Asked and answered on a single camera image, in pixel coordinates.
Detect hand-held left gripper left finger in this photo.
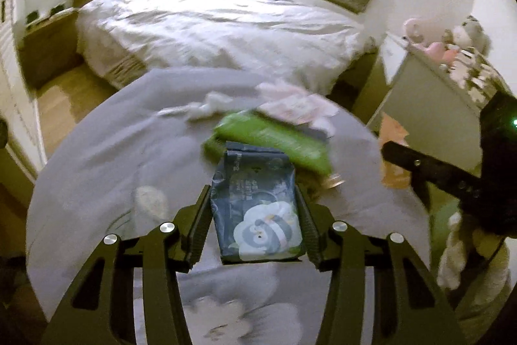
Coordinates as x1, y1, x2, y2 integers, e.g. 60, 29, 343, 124
50, 183, 213, 345

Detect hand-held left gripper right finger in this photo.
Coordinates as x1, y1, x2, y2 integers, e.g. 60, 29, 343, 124
295, 183, 465, 345

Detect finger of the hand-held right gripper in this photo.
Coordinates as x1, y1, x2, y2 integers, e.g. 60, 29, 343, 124
382, 141, 484, 205

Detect dark blue wipes packet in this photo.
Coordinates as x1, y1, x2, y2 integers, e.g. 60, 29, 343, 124
211, 141, 305, 264

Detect orange plastic wrapper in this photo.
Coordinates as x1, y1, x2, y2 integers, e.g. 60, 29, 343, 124
379, 114, 412, 189

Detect green wipes packet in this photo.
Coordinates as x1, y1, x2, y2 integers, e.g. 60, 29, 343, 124
202, 110, 333, 177

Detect green mat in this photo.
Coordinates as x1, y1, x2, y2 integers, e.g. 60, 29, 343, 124
428, 203, 459, 249

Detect white dresser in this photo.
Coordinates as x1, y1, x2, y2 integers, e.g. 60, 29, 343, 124
369, 32, 502, 177

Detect round table with floral cloth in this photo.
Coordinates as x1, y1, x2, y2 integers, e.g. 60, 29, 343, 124
25, 68, 435, 345

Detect small pink white toy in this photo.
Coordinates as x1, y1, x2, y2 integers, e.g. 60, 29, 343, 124
427, 41, 459, 62

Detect grey white plush toy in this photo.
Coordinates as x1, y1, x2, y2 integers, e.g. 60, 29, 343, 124
444, 16, 492, 51

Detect pink desk fan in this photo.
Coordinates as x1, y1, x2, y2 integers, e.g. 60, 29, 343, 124
404, 18, 435, 47

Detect bed with white duvet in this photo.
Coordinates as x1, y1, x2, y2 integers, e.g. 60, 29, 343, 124
76, 0, 381, 96

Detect white door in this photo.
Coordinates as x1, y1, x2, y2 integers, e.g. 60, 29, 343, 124
0, 0, 46, 184

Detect brown wooden nightstand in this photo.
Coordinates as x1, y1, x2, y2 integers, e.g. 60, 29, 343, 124
20, 7, 84, 89

